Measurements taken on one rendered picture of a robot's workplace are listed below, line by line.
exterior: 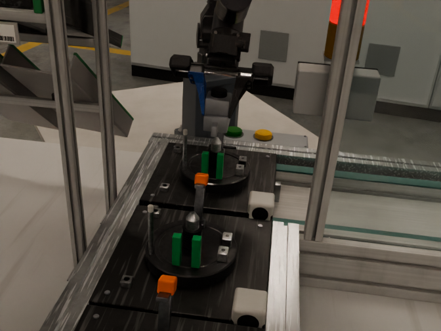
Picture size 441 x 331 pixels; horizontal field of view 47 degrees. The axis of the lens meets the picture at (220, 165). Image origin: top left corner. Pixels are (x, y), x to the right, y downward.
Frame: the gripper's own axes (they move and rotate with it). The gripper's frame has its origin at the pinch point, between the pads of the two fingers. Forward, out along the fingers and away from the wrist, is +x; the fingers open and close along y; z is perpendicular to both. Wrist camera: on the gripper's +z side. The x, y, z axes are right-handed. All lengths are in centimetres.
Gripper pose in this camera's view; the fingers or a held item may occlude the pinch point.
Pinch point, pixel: (218, 98)
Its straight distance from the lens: 92.3
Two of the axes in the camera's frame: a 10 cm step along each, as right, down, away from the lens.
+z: -0.6, -1.5, -9.9
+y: 9.9, 1.1, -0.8
